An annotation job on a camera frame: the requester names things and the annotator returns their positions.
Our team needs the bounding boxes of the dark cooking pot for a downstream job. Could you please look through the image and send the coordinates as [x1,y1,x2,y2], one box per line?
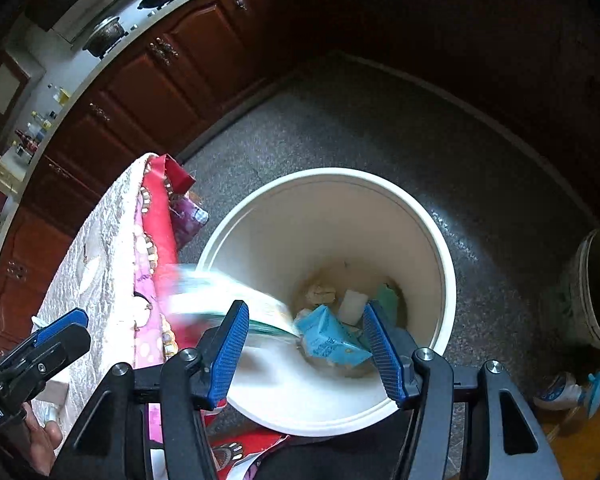
[82,16,128,58]

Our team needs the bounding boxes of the dark wooden kitchen cabinets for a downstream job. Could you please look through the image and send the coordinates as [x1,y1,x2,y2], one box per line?
[0,0,292,356]

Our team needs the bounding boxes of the light blue carton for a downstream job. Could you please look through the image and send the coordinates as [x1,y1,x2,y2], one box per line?
[294,304,372,368]

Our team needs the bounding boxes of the pink red floral table cover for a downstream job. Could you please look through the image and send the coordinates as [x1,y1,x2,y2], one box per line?
[133,155,287,479]

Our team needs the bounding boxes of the white green medicine box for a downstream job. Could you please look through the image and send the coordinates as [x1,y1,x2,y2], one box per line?
[163,264,300,338]

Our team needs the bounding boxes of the white countertop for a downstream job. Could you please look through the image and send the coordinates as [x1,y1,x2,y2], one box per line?
[0,0,282,331]

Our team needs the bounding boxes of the white spray bottle blue trigger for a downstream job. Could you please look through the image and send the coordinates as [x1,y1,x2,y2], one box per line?
[533,372,600,419]

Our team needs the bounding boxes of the white foam block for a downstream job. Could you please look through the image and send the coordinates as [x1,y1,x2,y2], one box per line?
[337,289,368,326]

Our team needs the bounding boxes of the white round trash bin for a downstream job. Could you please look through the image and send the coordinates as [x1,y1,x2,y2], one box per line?
[198,168,456,437]

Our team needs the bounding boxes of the dark teal packet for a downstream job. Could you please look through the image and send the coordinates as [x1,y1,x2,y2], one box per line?
[375,283,400,318]

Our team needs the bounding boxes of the person's left hand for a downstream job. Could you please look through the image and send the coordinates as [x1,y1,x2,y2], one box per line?
[22,403,62,476]

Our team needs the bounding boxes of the beige embossed tablecloth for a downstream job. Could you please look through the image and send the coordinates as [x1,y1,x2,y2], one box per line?
[31,154,164,437]

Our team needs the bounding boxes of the condiment bottles row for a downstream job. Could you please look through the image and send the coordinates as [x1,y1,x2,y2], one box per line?
[12,84,71,164]

